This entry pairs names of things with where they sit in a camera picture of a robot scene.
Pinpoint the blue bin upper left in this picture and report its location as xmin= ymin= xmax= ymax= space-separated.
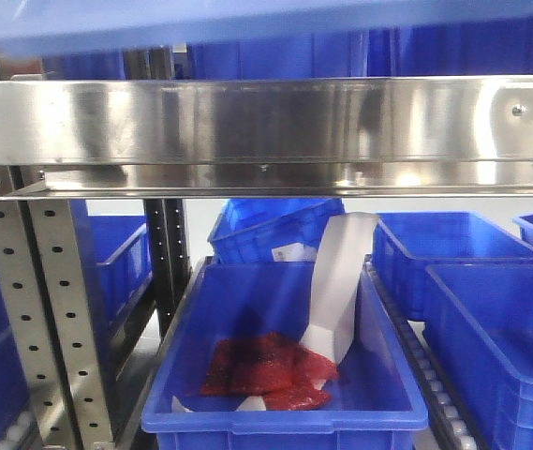
xmin=41 ymin=51 xmax=126 ymax=81

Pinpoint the black perforated rear upright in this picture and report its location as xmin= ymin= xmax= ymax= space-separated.
xmin=143 ymin=199 xmax=191 ymax=337

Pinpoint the blue bin front right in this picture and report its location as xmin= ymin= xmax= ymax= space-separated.
xmin=423 ymin=264 xmax=533 ymax=449

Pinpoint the blue bin front centre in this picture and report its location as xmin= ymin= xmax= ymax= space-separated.
xmin=141 ymin=262 xmax=428 ymax=449

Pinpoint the blue bin upper centre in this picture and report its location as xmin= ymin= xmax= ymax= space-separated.
xmin=187 ymin=32 xmax=369 ymax=81

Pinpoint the blue bin rear left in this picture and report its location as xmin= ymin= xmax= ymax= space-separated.
xmin=0 ymin=214 xmax=154 ymax=329

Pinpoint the blue plastic tray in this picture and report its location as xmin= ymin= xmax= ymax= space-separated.
xmin=0 ymin=1 xmax=533 ymax=57

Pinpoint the tilted blue bin behind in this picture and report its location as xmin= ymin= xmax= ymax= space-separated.
xmin=208 ymin=198 xmax=345 ymax=264

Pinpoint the roller conveyor track right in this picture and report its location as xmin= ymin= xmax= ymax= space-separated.
xmin=366 ymin=262 xmax=487 ymax=449

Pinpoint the perforated steel shelf upright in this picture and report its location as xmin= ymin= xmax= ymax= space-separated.
xmin=0 ymin=44 xmax=117 ymax=450

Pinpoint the stainless steel shelf beam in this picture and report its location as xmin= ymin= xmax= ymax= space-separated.
xmin=0 ymin=76 xmax=533 ymax=200

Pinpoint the blue bin upper right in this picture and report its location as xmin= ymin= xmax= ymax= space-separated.
xmin=367 ymin=16 xmax=533 ymax=77

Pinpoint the blue bin rear right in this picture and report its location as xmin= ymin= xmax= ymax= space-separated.
xmin=371 ymin=211 xmax=533 ymax=322

